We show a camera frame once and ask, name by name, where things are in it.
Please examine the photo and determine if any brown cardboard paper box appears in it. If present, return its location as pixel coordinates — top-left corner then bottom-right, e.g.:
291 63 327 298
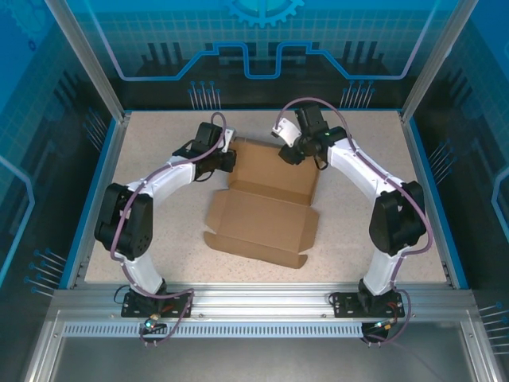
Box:
204 136 321 271

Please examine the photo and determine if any yellow power connector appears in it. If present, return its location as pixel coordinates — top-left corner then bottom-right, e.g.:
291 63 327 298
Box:
371 318 398 333
143 313 166 333

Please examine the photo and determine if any grey metal lower tray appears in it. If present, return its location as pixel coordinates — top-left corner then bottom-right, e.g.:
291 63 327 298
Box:
23 310 502 382

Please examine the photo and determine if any blue table edge border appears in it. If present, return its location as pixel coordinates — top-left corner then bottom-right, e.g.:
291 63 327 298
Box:
59 107 470 290

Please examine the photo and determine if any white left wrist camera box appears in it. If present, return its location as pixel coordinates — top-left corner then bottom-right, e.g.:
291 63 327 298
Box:
221 127 236 154

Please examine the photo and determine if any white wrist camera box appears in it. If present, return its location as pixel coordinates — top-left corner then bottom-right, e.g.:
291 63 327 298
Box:
270 117 304 148
221 127 236 154

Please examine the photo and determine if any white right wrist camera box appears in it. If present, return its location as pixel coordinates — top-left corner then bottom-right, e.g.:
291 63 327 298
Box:
270 117 304 148

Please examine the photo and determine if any aluminium mounting rail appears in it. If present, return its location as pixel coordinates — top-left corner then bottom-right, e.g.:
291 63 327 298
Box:
51 282 476 319

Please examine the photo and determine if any aluminium frame post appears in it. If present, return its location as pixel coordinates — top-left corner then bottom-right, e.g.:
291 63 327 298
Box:
399 0 480 123
43 0 132 123

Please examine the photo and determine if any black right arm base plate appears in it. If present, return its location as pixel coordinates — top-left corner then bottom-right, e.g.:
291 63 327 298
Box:
329 292 406 318

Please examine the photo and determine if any slotted grey cable duct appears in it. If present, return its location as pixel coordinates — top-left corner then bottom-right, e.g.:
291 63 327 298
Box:
62 322 366 339

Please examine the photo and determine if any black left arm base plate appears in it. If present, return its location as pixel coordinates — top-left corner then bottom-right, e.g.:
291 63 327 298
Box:
121 291 195 318

